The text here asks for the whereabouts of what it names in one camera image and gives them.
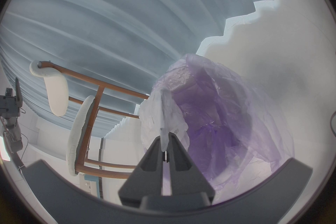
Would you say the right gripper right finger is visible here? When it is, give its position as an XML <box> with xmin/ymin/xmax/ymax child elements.
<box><xmin>168</xmin><ymin>132</ymin><xmax>216</xmax><ymax>204</ymax></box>

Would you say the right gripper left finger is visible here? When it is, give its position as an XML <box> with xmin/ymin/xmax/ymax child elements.
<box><xmin>118</xmin><ymin>136</ymin><xmax>165</xmax><ymax>208</ymax></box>

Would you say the clear plastic wrapper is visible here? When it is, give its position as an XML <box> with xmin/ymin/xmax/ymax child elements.
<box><xmin>139</xmin><ymin>88</ymin><xmax>190</xmax><ymax>159</ymax></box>

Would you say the purple plastic bag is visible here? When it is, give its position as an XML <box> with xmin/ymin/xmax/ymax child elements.
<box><xmin>151</xmin><ymin>54</ymin><xmax>295</xmax><ymax>205</ymax></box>

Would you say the white cushioned wooden chair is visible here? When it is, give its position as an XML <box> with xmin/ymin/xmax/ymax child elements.
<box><xmin>29</xmin><ymin>60</ymin><xmax>151</xmax><ymax>179</ymax></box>

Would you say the blue-grey curtain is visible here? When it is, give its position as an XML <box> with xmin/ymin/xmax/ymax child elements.
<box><xmin>0</xmin><ymin>0</ymin><xmax>313</xmax><ymax>139</ymax></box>

